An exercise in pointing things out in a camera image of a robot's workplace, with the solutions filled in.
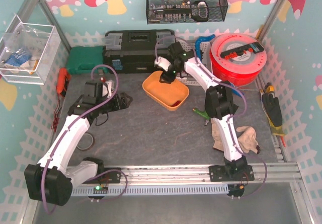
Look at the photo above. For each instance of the clear acrylic box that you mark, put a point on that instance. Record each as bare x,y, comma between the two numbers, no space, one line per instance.
41,40

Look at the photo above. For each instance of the green tool case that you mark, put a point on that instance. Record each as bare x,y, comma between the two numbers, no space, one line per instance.
83,59

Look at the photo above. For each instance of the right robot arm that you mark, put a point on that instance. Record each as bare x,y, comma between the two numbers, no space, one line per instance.
219,105

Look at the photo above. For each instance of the brown tape roll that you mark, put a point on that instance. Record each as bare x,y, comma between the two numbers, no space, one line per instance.
86,142

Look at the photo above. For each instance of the black wire mesh basket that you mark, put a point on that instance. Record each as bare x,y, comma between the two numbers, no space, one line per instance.
185,11

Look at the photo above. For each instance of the beige work glove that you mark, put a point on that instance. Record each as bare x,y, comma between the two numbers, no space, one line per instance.
247,139

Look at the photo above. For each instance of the orange plastic bin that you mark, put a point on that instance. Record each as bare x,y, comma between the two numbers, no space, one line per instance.
165,94

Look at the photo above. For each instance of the orange multimeter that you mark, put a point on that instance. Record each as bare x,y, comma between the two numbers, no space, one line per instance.
63,81

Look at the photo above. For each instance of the blue white glove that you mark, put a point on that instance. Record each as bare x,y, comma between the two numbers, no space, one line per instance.
19,59

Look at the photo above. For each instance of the green handled tool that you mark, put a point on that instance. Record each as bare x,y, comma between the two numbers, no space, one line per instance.
201,113

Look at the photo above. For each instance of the orange filament spool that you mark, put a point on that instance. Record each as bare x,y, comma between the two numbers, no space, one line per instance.
241,70

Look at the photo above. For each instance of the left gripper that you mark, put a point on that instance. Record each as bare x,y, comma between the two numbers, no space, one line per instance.
115,102

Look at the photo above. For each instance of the black toolbox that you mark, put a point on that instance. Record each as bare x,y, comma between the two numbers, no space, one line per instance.
134,51

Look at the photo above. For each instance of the white perforated basket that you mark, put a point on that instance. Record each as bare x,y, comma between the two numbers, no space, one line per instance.
205,58

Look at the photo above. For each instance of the aluminium front rail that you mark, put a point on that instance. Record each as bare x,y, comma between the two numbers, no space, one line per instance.
198,174

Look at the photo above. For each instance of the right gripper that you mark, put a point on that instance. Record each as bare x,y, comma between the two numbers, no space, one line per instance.
167,75

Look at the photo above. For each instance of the black yellow work glove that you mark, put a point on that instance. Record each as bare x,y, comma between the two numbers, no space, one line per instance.
273,112

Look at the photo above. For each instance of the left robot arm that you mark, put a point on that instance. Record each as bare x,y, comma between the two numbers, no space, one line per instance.
51,180

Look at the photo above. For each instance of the black terminal strip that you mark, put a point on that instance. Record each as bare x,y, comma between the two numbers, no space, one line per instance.
254,47

